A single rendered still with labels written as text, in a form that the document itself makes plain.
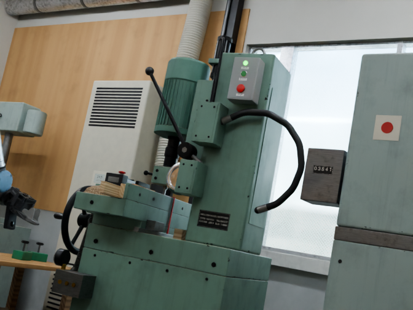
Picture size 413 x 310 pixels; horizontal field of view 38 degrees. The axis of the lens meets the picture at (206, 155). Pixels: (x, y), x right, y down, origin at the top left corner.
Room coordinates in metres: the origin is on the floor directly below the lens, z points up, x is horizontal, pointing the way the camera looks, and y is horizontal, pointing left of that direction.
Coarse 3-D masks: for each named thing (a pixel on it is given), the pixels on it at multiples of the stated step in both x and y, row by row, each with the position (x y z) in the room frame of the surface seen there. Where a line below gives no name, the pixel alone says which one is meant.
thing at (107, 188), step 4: (104, 184) 1.95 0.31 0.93; (108, 184) 1.97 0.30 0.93; (112, 184) 1.99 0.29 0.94; (100, 188) 1.96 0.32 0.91; (104, 188) 1.95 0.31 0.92; (108, 188) 1.97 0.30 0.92; (112, 188) 1.99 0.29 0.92; (116, 188) 2.01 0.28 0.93; (100, 192) 1.96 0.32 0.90; (104, 192) 1.96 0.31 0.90; (108, 192) 1.98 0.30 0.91; (112, 192) 2.00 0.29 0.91; (116, 192) 2.02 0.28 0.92; (112, 196) 2.03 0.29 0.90; (116, 196) 2.02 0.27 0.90
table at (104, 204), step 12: (84, 204) 2.09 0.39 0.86; (96, 204) 2.06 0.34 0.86; (108, 204) 2.04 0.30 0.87; (120, 204) 2.02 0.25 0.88; (132, 204) 2.06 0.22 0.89; (120, 216) 2.03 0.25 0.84; (132, 216) 2.07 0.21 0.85; (144, 216) 2.14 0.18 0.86; (156, 216) 2.22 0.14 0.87; (168, 216) 2.30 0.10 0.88; (180, 216) 2.39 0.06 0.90; (180, 228) 2.41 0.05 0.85
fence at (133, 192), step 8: (128, 184) 2.02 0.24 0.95; (128, 192) 2.02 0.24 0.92; (136, 192) 2.07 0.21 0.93; (144, 192) 2.11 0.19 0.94; (152, 192) 2.16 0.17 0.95; (136, 200) 2.08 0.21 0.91; (144, 200) 2.12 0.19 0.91; (152, 200) 2.17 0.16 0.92; (160, 200) 2.22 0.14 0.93; (168, 200) 2.28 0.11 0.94; (176, 200) 2.34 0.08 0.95; (160, 208) 2.23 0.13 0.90; (168, 208) 2.29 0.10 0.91; (176, 208) 2.35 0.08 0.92; (184, 208) 2.41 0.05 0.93; (184, 216) 2.42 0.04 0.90
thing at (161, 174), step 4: (156, 168) 2.31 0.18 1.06; (160, 168) 2.31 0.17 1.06; (164, 168) 2.30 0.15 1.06; (168, 168) 2.29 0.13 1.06; (156, 172) 2.31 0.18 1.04; (160, 172) 2.30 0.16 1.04; (164, 172) 2.30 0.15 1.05; (152, 176) 2.32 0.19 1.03; (156, 176) 2.31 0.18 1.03; (160, 176) 2.30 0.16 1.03; (164, 176) 2.29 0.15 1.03; (152, 180) 2.32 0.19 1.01; (156, 180) 2.31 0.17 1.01; (160, 180) 2.30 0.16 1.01; (164, 180) 2.29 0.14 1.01; (156, 184) 2.34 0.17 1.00; (160, 184) 2.31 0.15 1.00; (164, 184) 2.29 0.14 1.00; (164, 188) 2.32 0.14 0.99
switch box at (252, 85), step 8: (240, 64) 2.04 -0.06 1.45; (248, 64) 2.03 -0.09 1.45; (256, 64) 2.02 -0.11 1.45; (264, 64) 2.06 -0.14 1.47; (232, 72) 2.06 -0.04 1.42; (240, 72) 2.04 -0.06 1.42; (248, 72) 2.03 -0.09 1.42; (256, 72) 2.02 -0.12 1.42; (232, 80) 2.05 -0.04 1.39; (248, 80) 2.02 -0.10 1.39; (256, 80) 2.02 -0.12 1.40; (232, 88) 2.05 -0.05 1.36; (248, 88) 2.02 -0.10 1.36; (256, 88) 2.03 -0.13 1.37; (232, 96) 2.05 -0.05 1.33; (240, 96) 2.03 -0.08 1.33; (248, 96) 2.02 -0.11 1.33; (256, 96) 2.04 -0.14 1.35; (248, 104) 2.07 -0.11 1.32; (256, 104) 2.06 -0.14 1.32
